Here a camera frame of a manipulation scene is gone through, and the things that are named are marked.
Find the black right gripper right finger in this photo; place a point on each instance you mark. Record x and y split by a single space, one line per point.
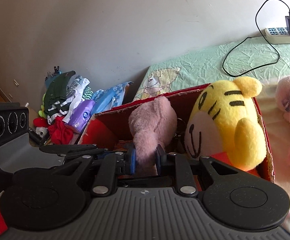
176 167

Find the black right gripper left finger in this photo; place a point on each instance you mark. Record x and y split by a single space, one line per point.
109 167

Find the mauve teddy bear plush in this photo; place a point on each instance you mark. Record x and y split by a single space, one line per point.
151 124

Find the yellow tiger plush toy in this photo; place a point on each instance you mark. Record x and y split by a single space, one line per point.
224 119

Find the pile of colourful clothes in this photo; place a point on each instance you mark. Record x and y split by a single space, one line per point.
69 103

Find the white power strip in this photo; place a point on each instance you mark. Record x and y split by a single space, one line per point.
277 35

